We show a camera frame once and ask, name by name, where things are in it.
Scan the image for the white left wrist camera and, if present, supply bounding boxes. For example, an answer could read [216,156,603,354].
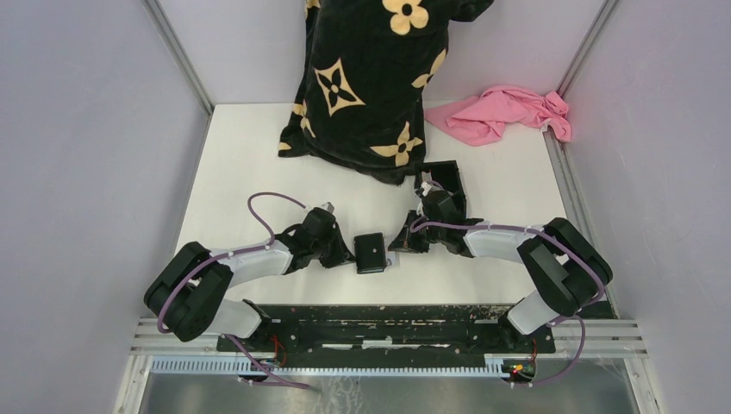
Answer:
[312,202,334,214]

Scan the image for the pink cloth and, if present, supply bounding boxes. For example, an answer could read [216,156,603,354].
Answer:
[424,85,572,147]

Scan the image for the white slotted cable duct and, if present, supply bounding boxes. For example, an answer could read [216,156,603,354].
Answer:
[150,356,509,380]

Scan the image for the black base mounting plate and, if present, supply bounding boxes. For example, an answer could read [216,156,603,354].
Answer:
[216,304,556,368]

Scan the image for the black floral blanket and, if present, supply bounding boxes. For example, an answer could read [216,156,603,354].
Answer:
[278,0,490,185]

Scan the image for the black leather card holder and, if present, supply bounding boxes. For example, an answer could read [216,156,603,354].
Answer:
[353,232,387,274]

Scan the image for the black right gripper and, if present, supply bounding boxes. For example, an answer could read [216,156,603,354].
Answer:
[389,210,445,254]

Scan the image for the black plastic bin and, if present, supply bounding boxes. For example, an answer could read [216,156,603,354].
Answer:
[414,160,467,223]

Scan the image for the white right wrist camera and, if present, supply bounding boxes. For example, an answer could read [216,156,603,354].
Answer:
[415,180,443,198]

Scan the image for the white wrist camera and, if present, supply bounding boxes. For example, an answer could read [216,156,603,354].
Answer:
[415,180,443,198]
[312,202,334,214]

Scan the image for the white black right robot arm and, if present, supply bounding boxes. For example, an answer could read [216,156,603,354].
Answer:
[388,185,613,352]

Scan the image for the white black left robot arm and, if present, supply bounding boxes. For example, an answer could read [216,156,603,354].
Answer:
[143,207,355,351]

